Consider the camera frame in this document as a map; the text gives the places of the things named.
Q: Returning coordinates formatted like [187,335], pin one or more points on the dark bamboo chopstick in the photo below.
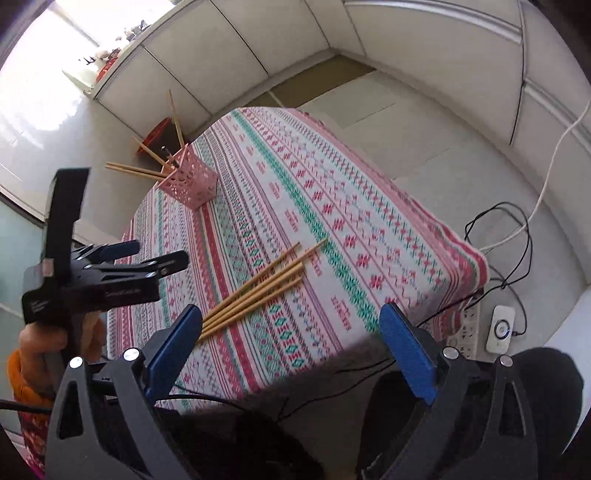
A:
[168,157]

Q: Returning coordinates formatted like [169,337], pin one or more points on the bright kitchen window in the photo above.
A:
[55,37]

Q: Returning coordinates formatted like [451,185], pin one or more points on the white kitchen base cabinets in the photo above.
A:
[415,37]

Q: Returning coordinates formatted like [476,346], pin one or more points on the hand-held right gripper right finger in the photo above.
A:
[411,353]

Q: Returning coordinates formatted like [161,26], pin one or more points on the pink perforated utensil holder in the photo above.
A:
[189,184]

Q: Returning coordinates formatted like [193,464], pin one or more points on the white power strip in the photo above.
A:
[464,332]

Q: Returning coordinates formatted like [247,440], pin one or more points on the olive floor mat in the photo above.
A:
[263,98]
[318,83]

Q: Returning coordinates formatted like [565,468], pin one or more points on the person's red patterned clothing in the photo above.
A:
[32,443]

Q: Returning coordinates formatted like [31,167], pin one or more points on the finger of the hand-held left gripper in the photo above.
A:
[120,249]
[171,265]

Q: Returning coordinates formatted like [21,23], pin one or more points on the light bamboo chopstick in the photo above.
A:
[277,293]
[277,261]
[150,151]
[286,276]
[175,120]
[147,174]
[124,168]
[314,249]

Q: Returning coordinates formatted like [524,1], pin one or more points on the person's left hand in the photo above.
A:
[90,337]

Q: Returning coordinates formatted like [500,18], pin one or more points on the frosted glass sliding door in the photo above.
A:
[14,230]

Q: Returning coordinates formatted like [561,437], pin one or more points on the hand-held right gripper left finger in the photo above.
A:
[173,353]

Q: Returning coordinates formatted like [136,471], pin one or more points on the white device with round dial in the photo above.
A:
[501,330]

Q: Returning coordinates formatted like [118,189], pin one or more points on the red bowl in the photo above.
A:
[104,69]

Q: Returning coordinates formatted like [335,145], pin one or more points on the brown trash bin red liner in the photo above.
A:
[154,134]

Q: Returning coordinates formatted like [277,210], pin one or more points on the patterned striped tablecloth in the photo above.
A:
[323,207]

